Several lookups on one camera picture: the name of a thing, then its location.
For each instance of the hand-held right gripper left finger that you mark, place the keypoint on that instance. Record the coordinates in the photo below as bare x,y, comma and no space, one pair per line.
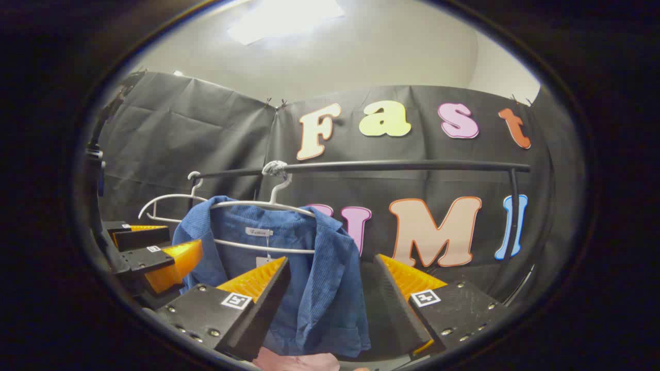
268,304

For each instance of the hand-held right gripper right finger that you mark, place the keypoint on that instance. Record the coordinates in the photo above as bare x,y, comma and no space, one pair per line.
394,304

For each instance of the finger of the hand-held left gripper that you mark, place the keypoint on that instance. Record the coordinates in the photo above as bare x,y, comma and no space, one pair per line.
142,260
142,238

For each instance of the plain white hanger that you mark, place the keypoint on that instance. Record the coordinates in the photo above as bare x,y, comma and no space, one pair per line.
172,195

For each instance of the white hanger with taped hook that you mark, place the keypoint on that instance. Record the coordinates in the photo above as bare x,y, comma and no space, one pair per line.
274,168

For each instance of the black clothes rack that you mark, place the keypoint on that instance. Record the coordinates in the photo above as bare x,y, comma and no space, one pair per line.
386,165

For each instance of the pink cloth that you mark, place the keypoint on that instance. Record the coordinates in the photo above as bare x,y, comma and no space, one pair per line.
294,360

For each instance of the black backdrop cloth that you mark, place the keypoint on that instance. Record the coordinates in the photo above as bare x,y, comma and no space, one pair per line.
206,134

